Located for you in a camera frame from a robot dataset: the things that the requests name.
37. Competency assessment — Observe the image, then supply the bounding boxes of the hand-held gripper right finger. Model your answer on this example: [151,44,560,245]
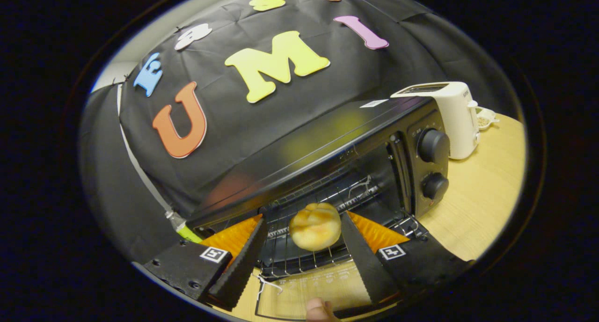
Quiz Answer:
[340,211,473,308]

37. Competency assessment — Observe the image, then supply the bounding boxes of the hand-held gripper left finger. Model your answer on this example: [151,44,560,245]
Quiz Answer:
[143,214,268,312]

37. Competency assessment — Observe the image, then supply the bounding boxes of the round golden bread bun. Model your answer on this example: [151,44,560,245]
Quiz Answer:
[289,202,342,252]

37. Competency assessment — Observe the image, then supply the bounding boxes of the black toaster oven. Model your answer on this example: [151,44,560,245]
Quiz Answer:
[186,96,451,320]

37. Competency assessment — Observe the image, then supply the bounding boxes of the white pop-up toaster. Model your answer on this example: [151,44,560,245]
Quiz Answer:
[391,81,481,161]

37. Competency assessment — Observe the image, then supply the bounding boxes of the green label drink bottle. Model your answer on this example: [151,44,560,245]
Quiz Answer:
[165,211,204,244]

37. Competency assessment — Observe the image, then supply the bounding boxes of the small white dish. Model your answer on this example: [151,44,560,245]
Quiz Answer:
[475,107,500,131]

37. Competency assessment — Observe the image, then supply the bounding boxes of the white string loop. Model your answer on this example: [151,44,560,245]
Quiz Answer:
[255,272,284,298]

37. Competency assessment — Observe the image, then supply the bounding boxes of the wire oven rack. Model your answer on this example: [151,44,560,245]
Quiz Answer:
[262,172,422,280]

